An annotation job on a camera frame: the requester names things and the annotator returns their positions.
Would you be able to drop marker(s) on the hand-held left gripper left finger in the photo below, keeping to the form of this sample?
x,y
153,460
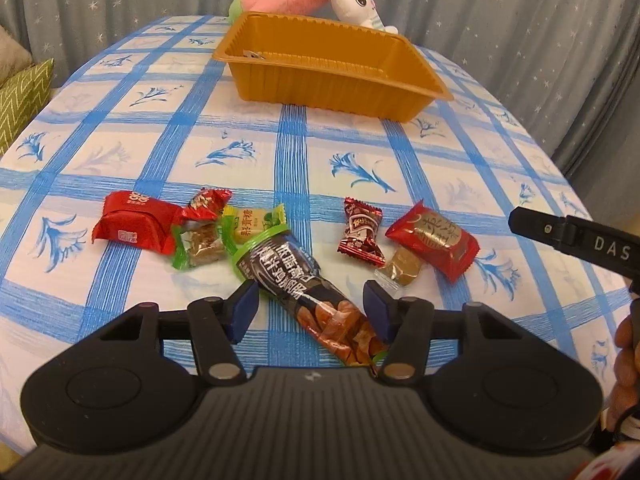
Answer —
x,y
244,310

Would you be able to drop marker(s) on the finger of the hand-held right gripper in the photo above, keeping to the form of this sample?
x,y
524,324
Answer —
x,y
537,226

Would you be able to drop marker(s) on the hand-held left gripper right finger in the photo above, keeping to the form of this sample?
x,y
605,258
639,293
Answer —
x,y
377,310

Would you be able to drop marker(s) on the clear-wrapped brown candy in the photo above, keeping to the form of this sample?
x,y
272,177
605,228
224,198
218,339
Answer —
x,y
402,266

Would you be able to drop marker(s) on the black tube snack packet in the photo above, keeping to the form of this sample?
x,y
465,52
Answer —
x,y
292,280

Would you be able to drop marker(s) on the green-wrapped brown candy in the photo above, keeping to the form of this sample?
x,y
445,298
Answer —
x,y
202,245

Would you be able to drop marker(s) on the dark red candy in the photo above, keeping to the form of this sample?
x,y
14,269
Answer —
x,y
362,232

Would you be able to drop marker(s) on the red gold snack packet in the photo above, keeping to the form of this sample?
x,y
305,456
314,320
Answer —
x,y
434,240

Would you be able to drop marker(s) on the yellow green candy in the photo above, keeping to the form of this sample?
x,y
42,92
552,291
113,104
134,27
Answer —
x,y
247,220

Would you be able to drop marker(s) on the small red candy wrapper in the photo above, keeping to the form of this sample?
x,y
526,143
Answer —
x,y
205,205

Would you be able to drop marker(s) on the red square snack packet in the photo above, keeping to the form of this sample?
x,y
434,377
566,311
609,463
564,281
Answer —
x,y
134,222

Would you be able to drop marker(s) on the orange plastic tray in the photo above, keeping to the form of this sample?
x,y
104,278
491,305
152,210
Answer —
x,y
320,77

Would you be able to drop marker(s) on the person's right hand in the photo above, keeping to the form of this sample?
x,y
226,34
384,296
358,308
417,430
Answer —
x,y
629,355

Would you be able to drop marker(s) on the blue checked tablecloth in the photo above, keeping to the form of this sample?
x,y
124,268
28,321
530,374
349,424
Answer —
x,y
165,135

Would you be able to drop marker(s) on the red white clothing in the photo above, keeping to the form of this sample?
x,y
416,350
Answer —
x,y
612,462

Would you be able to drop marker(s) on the grey star curtain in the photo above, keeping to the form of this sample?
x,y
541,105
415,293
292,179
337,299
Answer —
x,y
500,5

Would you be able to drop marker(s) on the white rabbit plush toy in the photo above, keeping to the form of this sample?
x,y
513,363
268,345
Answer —
x,y
355,2

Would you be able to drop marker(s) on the green patterned cushion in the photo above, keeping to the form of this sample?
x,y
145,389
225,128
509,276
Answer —
x,y
22,97

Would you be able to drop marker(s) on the grey cushion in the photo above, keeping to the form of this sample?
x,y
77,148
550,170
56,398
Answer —
x,y
11,52

